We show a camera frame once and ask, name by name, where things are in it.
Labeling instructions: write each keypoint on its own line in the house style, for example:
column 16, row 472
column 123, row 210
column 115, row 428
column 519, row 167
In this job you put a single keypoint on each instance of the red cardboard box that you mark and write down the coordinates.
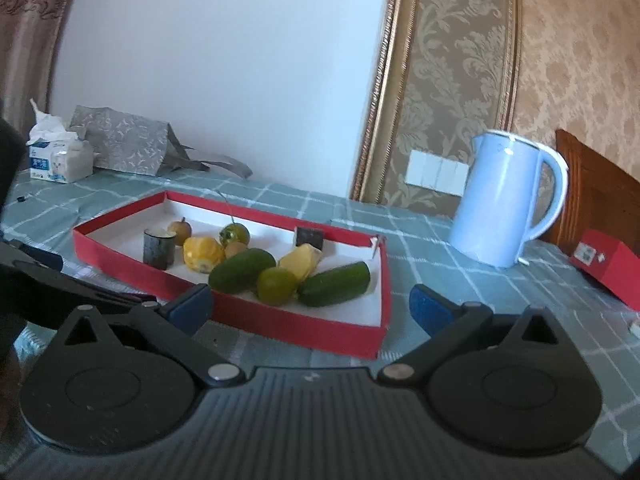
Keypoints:
column 615, row 265

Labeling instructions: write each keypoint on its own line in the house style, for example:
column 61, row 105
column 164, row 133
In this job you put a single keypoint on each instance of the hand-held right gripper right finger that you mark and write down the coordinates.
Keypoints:
column 429, row 307

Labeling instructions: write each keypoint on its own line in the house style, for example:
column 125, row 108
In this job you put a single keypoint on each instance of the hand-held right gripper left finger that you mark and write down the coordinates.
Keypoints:
column 192, row 307

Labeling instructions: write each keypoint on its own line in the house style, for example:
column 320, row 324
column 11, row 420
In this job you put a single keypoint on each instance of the gold wall panel frame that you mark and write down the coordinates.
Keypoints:
column 382, row 110

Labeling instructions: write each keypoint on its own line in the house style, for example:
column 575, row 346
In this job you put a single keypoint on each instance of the white tissue pack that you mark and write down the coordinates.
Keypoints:
column 60, row 160

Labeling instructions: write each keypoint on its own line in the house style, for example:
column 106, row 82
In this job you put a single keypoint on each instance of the small white object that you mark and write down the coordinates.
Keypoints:
column 635, row 329

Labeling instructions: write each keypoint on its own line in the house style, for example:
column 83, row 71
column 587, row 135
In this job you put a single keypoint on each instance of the small orange fruit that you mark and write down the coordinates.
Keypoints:
column 236, row 249

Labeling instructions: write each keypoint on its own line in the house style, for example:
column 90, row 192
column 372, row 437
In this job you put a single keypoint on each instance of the yellow corn cob piece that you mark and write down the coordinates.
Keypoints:
column 202, row 255

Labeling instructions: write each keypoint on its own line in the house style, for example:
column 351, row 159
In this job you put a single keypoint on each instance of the light blue electric kettle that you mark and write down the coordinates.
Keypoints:
column 495, row 200

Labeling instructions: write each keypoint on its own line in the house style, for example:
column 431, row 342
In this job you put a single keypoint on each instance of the stubby green cucumber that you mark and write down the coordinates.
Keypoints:
column 242, row 270

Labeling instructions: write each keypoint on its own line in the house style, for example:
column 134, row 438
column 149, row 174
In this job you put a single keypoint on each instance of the beige patterned curtain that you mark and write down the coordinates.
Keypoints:
column 25, row 35

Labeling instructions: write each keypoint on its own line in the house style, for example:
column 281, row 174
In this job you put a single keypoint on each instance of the red cardboard tray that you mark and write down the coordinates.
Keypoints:
column 300, row 327

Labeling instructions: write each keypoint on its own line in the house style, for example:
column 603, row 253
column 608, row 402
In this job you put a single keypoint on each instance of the grey patterned gift bag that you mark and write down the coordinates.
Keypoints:
column 125, row 140

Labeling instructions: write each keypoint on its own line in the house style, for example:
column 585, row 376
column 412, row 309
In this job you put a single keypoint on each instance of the long green cucumber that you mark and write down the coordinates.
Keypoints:
column 334, row 286

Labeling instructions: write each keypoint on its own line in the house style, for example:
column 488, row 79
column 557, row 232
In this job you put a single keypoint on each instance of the brown wooden chair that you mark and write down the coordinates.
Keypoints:
column 595, row 195

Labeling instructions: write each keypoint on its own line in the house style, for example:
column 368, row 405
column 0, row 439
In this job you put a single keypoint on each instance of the green checked tablecloth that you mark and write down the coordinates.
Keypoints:
column 475, row 300

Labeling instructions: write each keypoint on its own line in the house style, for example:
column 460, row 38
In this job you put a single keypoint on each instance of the white wall switch panel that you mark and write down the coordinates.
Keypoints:
column 435, row 170

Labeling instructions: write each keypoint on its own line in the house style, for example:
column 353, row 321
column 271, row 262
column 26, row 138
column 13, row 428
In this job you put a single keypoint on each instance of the green tomato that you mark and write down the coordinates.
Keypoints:
column 235, row 234
column 276, row 286

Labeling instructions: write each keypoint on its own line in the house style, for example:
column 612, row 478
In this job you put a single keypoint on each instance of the small brown pear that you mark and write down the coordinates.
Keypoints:
column 180, row 229

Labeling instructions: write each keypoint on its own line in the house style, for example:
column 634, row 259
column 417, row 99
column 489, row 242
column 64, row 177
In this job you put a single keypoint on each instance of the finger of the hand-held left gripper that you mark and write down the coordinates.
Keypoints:
column 90, row 292
column 45, row 259

